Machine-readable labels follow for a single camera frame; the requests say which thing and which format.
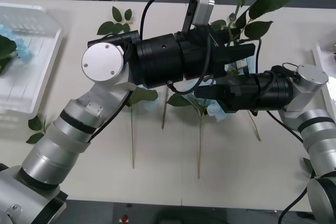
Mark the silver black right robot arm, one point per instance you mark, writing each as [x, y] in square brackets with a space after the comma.
[309, 85]

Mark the small red round object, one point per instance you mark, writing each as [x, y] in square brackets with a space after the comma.
[124, 219]

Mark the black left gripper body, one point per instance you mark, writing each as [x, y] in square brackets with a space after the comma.
[195, 62]

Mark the pale grey right wrist camera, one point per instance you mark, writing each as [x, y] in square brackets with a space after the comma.
[240, 65]

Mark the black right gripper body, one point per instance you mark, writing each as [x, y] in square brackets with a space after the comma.
[242, 94]

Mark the pale grey left wrist camera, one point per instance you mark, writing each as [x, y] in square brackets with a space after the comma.
[203, 9]

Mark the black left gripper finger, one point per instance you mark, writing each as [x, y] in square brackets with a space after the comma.
[240, 52]
[229, 36]

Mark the shallow white box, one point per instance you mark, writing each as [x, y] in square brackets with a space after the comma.
[39, 58]
[324, 56]

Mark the loose green leaf twig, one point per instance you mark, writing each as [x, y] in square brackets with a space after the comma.
[35, 124]
[308, 165]
[218, 24]
[116, 16]

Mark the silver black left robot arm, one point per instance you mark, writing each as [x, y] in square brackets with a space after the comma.
[102, 61]

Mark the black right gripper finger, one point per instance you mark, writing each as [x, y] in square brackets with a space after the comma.
[211, 92]
[220, 81]

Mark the pale grey wrist camera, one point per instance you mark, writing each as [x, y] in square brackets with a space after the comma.
[203, 9]
[240, 65]

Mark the pale blue artificial flower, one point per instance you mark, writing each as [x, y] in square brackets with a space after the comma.
[22, 48]
[132, 134]
[200, 142]

